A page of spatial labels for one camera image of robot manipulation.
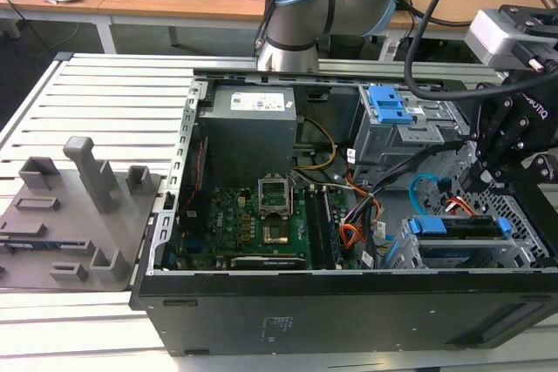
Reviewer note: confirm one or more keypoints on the metal disk bay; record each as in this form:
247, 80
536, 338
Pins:
523, 254

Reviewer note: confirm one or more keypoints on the black PC case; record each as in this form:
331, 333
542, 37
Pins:
305, 315

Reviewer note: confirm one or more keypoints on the black graphics card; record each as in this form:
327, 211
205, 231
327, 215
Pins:
270, 261

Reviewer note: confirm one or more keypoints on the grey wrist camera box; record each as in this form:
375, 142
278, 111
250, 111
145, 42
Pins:
492, 38

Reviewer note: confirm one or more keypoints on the hard disk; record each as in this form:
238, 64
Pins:
427, 226

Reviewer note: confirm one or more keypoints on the RAM stick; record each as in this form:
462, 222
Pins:
331, 232

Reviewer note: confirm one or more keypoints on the black RAM slot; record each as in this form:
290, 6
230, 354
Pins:
313, 228

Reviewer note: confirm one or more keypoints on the grey parts rack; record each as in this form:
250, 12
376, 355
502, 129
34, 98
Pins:
87, 232

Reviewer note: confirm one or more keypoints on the CPU socket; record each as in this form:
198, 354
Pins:
274, 234

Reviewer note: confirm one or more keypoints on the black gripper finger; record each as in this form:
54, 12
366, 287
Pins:
534, 167
501, 128

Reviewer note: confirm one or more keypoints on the grey power supply unit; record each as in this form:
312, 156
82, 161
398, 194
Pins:
244, 141

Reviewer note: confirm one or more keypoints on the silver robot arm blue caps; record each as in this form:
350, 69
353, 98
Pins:
296, 19

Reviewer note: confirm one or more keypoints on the grey metal drive cage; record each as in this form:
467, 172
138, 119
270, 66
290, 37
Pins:
383, 145

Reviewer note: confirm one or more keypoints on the green motherboard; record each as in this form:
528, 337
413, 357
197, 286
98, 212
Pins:
231, 224

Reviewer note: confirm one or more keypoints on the blue plastic drive latch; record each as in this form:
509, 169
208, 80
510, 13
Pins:
388, 106

